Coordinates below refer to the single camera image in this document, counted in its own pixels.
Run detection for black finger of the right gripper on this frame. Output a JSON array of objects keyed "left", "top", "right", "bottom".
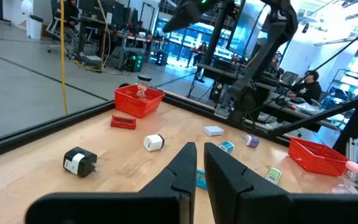
[
  {"left": 162, "top": 5, "right": 192, "bottom": 31},
  {"left": 163, "top": 12, "right": 205, "bottom": 33}
]

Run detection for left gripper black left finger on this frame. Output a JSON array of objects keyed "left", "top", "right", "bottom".
[{"left": 139, "top": 142, "right": 198, "bottom": 224}]

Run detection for black office desk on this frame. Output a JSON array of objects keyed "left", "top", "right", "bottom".
[{"left": 196, "top": 63, "right": 338, "bottom": 133}]

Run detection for white plastic case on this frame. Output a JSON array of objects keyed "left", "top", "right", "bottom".
[{"left": 203, "top": 125, "right": 225, "bottom": 137}]

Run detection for white office chair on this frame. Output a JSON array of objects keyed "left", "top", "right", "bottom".
[{"left": 45, "top": 15, "right": 74, "bottom": 54}]

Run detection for black aluminium table frame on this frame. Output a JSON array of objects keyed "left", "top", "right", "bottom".
[{"left": 0, "top": 73, "right": 358, "bottom": 164}]

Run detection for green wall charger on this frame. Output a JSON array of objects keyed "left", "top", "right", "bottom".
[{"left": 264, "top": 167, "right": 283, "bottom": 185}]

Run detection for person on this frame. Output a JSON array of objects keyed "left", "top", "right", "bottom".
[
  {"left": 186, "top": 41, "right": 209, "bottom": 84},
  {"left": 61, "top": 0, "right": 81, "bottom": 35},
  {"left": 287, "top": 70, "right": 323, "bottom": 105},
  {"left": 268, "top": 52, "right": 283, "bottom": 75}
]

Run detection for grey office chair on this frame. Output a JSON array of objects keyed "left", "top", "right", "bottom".
[{"left": 280, "top": 70, "right": 300, "bottom": 87}]

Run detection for pink capped hourglass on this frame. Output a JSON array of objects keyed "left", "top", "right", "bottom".
[{"left": 328, "top": 160, "right": 358, "bottom": 195}]

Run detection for black stand pole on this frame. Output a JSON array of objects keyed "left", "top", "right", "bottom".
[{"left": 203, "top": 0, "right": 232, "bottom": 67}]

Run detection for white bin black lid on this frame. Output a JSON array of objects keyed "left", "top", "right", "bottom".
[{"left": 26, "top": 14, "right": 45, "bottom": 40}]

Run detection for computer tower green lights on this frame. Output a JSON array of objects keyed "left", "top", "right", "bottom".
[{"left": 124, "top": 51, "right": 145, "bottom": 73}]

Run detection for yellow cable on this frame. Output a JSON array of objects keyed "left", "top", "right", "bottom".
[{"left": 59, "top": 0, "right": 69, "bottom": 115}]

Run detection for white wall charger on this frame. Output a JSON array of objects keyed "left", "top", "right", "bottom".
[{"left": 143, "top": 133, "right": 165, "bottom": 152}]

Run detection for red case dark window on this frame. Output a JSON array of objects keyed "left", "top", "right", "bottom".
[{"left": 110, "top": 114, "right": 137, "bottom": 131}]

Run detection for black charger white label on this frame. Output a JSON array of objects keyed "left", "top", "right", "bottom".
[{"left": 62, "top": 146, "right": 101, "bottom": 179}]

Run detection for blue wall charger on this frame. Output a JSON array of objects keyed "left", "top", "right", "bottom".
[{"left": 218, "top": 141, "right": 235, "bottom": 154}]

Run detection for purple wall charger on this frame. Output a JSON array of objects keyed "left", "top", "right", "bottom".
[{"left": 244, "top": 134, "right": 260, "bottom": 149}]

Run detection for computer tower blue lights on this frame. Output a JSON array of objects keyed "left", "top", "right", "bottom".
[{"left": 154, "top": 49, "right": 170, "bottom": 67}]

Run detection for orange sand hourglass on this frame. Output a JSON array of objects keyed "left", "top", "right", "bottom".
[{"left": 136, "top": 73, "right": 153, "bottom": 102}]

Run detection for teal plastic case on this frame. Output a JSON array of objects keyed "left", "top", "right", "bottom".
[{"left": 196, "top": 169, "right": 208, "bottom": 191}]

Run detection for large screen on stand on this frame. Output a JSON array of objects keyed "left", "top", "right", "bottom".
[{"left": 228, "top": 0, "right": 272, "bottom": 58}]

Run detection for cluttered office desk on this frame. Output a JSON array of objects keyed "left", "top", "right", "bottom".
[{"left": 78, "top": 14, "right": 170, "bottom": 73}]

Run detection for red slotted plastic basket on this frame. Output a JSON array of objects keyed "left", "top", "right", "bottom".
[
  {"left": 288, "top": 137, "right": 349, "bottom": 177},
  {"left": 113, "top": 83, "right": 166, "bottom": 119}
]

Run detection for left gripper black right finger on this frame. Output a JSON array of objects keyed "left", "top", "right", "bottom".
[{"left": 203, "top": 142, "right": 291, "bottom": 224}]

